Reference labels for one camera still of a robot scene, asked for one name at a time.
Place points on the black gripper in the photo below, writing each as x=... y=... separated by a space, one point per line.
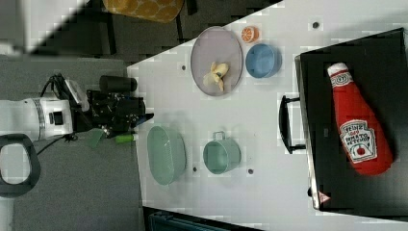
x=116 y=113

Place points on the peeled toy banana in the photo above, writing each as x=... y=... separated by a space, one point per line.
x=215 y=75

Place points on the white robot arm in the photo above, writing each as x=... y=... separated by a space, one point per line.
x=48 y=118

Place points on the grey oval plate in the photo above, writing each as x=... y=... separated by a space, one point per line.
x=218 y=45

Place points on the green perforated basket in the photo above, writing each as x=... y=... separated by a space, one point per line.
x=166 y=154

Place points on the yellow patterned cushion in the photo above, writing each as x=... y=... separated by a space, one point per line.
x=162 y=11

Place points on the green mug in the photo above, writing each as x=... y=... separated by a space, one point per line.
x=221 y=154

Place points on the dark teal crate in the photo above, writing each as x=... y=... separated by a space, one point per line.
x=161 y=221

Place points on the orange slice toy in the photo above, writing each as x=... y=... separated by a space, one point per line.
x=250 y=34

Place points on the blue bowl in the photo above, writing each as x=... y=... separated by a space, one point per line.
x=263 y=61

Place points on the red ketchup bottle plush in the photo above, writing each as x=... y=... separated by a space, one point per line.
x=360 y=132

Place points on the black cylinder post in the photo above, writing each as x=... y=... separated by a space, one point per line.
x=117 y=84

